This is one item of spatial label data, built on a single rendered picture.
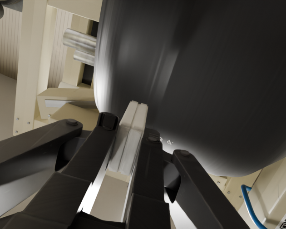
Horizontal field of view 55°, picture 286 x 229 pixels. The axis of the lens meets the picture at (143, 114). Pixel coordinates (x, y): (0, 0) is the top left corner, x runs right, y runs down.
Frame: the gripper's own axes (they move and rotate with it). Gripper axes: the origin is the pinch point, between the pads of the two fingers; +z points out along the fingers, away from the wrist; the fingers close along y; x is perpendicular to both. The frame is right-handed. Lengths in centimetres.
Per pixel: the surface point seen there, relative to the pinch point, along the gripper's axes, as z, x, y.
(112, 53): 12.9, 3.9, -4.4
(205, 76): 10.3, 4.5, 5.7
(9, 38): 507, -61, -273
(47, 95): 80, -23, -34
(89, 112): 76, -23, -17
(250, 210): 36, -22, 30
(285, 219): 33, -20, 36
